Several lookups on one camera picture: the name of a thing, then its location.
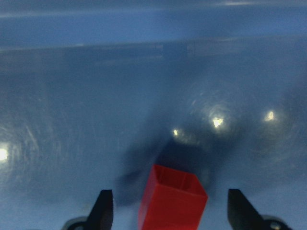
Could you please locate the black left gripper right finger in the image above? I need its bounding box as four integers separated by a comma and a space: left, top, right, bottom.
227, 189, 290, 230

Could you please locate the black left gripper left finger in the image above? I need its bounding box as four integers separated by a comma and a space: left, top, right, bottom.
63, 190, 114, 230

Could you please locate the red block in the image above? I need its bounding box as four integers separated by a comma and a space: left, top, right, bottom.
138, 164, 208, 230

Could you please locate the blue plastic tray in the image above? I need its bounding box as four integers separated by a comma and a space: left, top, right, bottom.
0, 0, 307, 230

